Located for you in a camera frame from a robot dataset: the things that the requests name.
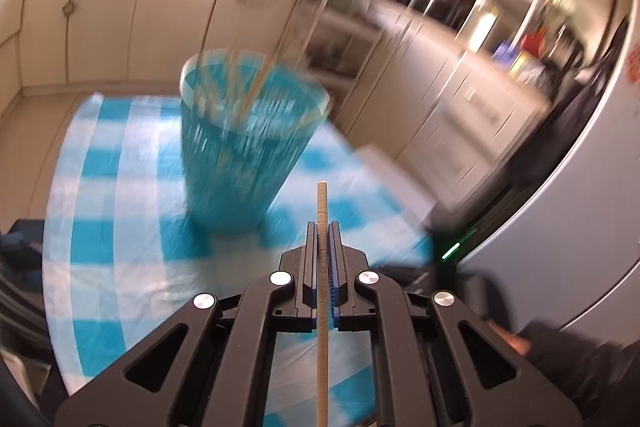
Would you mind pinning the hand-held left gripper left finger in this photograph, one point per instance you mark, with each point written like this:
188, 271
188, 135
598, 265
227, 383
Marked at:
311, 257

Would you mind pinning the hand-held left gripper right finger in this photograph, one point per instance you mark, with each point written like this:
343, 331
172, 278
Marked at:
335, 257

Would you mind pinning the pale wooden chopstick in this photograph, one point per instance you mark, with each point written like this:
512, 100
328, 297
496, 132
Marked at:
322, 202

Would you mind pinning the teal patterned utensil cup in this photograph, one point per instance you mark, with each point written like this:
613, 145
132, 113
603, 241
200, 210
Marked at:
240, 167

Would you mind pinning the person's right forearm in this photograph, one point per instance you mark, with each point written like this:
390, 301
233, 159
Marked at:
585, 367

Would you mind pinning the person's right hand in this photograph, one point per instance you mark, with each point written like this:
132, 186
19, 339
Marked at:
515, 341

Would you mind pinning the silver refrigerator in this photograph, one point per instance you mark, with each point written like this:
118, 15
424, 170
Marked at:
575, 207

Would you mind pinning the white base cabinet with drawers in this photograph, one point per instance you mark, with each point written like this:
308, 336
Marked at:
450, 107

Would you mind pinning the bunch of wooden chopsticks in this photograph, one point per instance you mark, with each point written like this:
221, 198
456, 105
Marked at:
260, 77

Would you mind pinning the blue white checkered tablecloth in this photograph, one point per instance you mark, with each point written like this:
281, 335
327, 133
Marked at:
125, 207

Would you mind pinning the white trolley rack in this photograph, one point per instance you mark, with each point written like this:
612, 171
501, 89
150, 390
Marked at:
345, 42

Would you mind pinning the blue snack packet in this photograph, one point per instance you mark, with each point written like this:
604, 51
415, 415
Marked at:
517, 62

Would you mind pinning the red container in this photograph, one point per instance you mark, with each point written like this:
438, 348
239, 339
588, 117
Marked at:
534, 43

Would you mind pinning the beige thermos pot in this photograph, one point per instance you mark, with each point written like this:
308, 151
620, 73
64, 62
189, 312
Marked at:
479, 22

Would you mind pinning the dark blue box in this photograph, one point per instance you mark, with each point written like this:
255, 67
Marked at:
17, 252

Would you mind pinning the white base cabinet with doors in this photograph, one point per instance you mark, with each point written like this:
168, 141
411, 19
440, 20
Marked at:
150, 7

